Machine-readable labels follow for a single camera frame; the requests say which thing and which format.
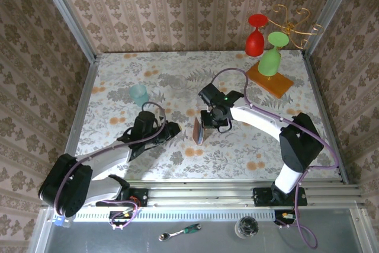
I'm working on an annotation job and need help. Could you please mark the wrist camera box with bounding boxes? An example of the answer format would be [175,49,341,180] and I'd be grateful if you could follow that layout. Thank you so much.
[133,110,160,135]
[199,83,223,107]

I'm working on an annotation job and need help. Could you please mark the blue plastic connector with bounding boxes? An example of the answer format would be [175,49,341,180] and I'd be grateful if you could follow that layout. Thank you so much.
[53,216,73,228]

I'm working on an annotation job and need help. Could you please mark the white slotted cable duct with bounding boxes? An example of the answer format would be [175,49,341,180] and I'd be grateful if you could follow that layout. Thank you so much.
[72,210,276,223]

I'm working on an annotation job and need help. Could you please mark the round jar of screws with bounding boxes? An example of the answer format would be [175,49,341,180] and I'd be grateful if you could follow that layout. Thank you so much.
[234,216,259,239]

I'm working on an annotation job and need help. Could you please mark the red wine glass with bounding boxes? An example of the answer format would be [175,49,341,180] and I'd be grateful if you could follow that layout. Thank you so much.
[245,13,269,57]

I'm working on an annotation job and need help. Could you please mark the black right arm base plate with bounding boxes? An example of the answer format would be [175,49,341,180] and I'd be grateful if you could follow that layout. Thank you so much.
[253,187,308,207]

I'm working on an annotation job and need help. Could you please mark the green handled ratchet wrench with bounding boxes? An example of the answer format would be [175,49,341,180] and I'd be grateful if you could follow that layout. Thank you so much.
[158,223,203,242]

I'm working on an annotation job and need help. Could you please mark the clear glass tumbler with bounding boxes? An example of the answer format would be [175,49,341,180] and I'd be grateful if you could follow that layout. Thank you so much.
[168,74,190,92]

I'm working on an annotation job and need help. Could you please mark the aluminium side rail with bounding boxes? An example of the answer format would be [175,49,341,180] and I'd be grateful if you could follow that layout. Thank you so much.
[301,50,351,185]
[63,53,101,159]

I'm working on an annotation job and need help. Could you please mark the green wine glass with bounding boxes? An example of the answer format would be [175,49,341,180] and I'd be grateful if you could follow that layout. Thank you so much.
[257,31,290,76]

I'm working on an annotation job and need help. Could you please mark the orange wooden rack base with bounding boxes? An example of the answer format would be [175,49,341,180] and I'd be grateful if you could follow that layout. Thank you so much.
[245,62,294,99]

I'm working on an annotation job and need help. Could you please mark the black power connector block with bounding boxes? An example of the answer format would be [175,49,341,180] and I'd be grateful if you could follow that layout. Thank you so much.
[108,210,134,226]
[274,210,297,226]

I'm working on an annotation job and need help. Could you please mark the grey metal shelf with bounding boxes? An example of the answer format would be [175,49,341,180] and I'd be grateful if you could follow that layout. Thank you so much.
[28,201,375,253]

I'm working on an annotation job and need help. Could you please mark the gold wire glass rack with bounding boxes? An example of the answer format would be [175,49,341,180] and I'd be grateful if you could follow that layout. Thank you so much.
[266,4,324,82]

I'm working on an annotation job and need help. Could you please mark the aluminium mounting rail beam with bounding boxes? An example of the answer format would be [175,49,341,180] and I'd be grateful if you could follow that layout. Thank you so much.
[41,179,368,210]

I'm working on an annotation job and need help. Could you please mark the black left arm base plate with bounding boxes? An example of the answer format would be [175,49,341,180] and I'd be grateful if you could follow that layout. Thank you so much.
[96,188,149,208]

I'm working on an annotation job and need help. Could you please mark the aluminium frame post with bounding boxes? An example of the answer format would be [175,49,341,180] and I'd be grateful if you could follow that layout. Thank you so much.
[33,0,100,63]
[301,0,361,58]

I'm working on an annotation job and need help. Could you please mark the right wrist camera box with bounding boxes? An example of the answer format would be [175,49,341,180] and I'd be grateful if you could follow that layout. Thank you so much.
[199,83,223,107]

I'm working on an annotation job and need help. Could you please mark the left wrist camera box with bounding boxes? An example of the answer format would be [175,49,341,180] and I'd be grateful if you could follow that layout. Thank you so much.
[133,110,160,135]

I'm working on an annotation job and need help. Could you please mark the frosted teal cup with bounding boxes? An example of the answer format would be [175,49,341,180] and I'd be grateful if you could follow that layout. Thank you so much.
[129,84,150,108]

